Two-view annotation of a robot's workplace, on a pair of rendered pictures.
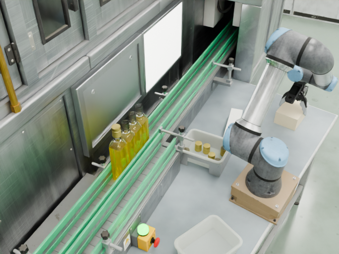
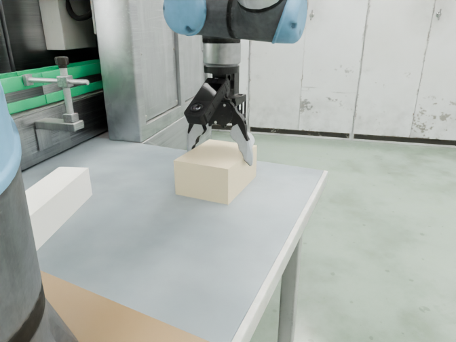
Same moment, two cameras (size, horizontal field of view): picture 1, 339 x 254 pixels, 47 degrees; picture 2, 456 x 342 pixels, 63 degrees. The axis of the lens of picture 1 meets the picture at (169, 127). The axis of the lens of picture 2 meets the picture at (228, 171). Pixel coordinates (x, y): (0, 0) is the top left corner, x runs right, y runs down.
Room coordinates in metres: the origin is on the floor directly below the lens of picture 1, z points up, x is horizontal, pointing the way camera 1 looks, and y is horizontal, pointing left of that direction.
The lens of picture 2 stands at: (0.93, -0.53, 1.08)
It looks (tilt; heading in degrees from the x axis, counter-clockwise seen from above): 22 degrees down; 348
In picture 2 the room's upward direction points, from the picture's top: straight up
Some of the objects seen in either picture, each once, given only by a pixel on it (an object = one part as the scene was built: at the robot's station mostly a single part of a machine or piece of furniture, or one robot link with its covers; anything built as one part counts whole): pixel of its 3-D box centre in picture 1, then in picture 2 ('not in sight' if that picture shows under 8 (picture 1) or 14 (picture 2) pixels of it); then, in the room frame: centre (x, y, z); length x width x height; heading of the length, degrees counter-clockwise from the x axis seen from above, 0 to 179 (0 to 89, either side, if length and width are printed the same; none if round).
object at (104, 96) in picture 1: (138, 68); not in sight; (1.54, 0.14, 1.15); 0.90 x 0.03 x 0.34; 154
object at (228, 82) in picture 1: (225, 75); (60, 105); (1.88, -0.32, 0.90); 0.17 x 0.05 x 0.22; 64
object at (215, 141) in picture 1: (205, 151); not in sight; (1.36, -0.17, 0.80); 0.22 x 0.17 x 0.09; 64
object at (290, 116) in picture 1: (291, 113); (218, 168); (1.67, -0.66, 0.79); 0.16 x 0.12 x 0.07; 144
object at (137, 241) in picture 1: (144, 237); not in sight; (0.89, 0.10, 0.79); 0.07 x 0.07 x 0.07; 64
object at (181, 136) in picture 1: (176, 136); not in sight; (1.30, -0.03, 0.95); 0.17 x 0.03 x 0.12; 64
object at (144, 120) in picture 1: (140, 133); not in sight; (1.28, 0.12, 0.99); 0.06 x 0.06 x 0.21; 64
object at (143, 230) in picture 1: (143, 229); not in sight; (0.89, 0.10, 0.84); 0.04 x 0.04 x 0.03
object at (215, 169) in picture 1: (200, 150); not in sight; (1.37, -0.15, 0.79); 0.27 x 0.17 x 0.08; 64
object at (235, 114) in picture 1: (232, 127); (44, 207); (1.56, -0.33, 0.78); 0.24 x 0.06 x 0.06; 163
